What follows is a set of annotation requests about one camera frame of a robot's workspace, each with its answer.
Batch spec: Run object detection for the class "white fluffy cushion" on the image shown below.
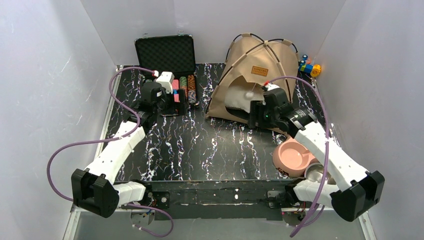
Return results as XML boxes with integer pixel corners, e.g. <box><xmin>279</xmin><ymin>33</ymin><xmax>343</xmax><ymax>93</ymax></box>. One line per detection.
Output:
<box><xmin>224</xmin><ymin>82</ymin><xmax>264</xmax><ymax>113</ymax></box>

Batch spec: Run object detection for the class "tan fabric pet tent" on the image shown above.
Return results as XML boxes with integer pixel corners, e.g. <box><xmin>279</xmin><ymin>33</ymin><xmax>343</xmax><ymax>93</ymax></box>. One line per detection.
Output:
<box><xmin>204</xmin><ymin>32</ymin><xmax>300</xmax><ymax>135</ymax></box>

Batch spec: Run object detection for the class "steel bowl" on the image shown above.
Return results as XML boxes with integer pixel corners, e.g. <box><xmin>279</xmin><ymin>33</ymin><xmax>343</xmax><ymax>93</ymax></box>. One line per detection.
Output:
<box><xmin>304</xmin><ymin>162</ymin><xmax>336</xmax><ymax>185</ymax></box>

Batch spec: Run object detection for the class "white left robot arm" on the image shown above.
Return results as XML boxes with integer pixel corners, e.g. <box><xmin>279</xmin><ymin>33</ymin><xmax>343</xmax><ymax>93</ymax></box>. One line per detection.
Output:
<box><xmin>71</xmin><ymin>82</ymin><xmax>189</xmax><ymax>218</ymax></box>

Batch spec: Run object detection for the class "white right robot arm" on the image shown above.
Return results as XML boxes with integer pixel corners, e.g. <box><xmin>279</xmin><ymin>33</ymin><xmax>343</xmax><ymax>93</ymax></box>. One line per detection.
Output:
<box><xmin>248</xmin><ymin>87</ymin><xmax>385</xmax><ymax>222</ymax></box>

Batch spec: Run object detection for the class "pink double pet bowl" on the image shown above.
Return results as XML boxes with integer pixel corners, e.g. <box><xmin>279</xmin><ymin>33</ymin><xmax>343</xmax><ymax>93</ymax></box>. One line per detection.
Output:
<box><xmin>272</xmin><ymin>137</ymin><xmax>318</xmax><ymax>178</ymax></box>

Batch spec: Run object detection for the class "white pompom toy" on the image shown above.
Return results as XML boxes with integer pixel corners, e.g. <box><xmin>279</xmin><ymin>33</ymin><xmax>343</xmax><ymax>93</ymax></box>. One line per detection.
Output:
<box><xmin>244</xmin><ymin>83</ymin><xmax>256</xmax><ymax>100</ymax></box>

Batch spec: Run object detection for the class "black poker chip case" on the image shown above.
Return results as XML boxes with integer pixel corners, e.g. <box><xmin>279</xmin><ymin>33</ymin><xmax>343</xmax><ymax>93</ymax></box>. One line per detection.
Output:
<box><xmin>134</xmin><ymin>33</ymin><xmax>200</xmax><ymax>109</ymax></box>

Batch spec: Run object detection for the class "colourful toy block car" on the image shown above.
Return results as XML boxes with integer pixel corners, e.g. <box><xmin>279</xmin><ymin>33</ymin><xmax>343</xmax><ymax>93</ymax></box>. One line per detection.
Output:
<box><xmin>298</xmin><ymin>54</ymin><xmax>322</xmax><ymax>78</ymax></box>

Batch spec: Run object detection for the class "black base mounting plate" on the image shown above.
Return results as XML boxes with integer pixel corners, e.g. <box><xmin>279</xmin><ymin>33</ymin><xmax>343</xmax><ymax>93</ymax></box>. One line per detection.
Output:
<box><xmin>120</xmin><ymin>178</ymin><xmax>319</xmax><ymax>222</ymax></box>

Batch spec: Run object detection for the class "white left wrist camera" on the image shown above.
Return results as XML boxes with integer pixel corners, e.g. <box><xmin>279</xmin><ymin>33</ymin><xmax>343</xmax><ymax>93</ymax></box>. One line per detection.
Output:
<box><xmin>152</xmin><ymin>70</ymin><xmax>175</xmax><ymax>94</ymax></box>

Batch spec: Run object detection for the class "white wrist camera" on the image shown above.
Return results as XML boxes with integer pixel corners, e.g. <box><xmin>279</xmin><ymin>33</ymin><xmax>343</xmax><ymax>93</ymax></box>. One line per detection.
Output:
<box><xmin>261</xmin><ymin>82</ymin><xmax>280</xmax><ymax>92</ymax></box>
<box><xmin>152</xmin><ymin>70</ymin><xmax>175</xmax><ymax>94</ymax></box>

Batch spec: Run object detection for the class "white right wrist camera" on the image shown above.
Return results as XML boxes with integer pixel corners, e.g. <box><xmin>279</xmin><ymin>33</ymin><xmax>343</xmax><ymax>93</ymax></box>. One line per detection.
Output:
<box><xmin>261</xmin><ymin>82</ymin><xmax>280</xmax><ymax>92</ymax></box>

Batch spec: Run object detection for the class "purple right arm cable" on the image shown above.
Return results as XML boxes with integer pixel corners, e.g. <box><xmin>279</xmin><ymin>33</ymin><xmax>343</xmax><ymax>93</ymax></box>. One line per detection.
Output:
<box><xmin>264</xmin><ymin>76</ymin><xmax>333</xmax><ymax>239</ymax></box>

